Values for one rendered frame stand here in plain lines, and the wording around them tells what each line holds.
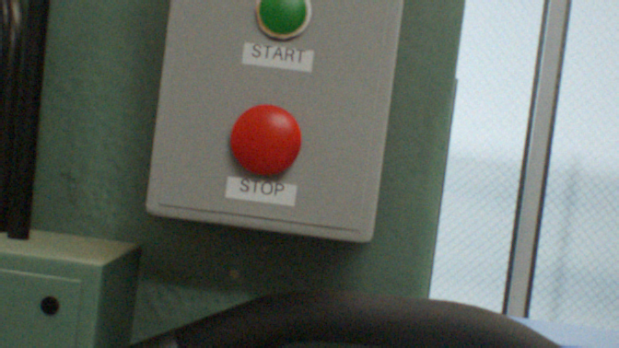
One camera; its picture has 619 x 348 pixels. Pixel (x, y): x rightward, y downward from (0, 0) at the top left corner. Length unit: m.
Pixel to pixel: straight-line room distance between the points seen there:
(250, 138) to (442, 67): 0.12
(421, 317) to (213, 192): 0.11
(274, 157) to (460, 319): 0.11
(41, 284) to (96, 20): 0.14
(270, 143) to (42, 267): 0.11
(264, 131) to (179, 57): 0.05
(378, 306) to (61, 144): 0.18
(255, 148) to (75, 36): 0.13
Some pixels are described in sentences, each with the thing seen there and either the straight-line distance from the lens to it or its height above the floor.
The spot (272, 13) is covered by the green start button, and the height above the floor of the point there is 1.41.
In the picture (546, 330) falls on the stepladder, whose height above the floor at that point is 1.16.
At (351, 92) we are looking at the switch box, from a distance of 0.50.
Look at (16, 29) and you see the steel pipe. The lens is 0.57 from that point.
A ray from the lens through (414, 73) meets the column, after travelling 0.56.
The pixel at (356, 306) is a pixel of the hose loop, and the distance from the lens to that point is 0.53.
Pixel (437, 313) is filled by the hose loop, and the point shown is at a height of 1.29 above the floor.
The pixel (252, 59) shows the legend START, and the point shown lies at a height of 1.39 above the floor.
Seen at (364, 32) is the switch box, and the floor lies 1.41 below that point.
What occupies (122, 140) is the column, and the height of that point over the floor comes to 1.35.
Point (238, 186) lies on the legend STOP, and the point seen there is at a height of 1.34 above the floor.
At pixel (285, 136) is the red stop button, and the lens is 0.49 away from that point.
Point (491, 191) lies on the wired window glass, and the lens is 2.03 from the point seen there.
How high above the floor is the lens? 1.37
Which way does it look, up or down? 3 degrees down
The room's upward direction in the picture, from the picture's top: 7 degrees clockwise
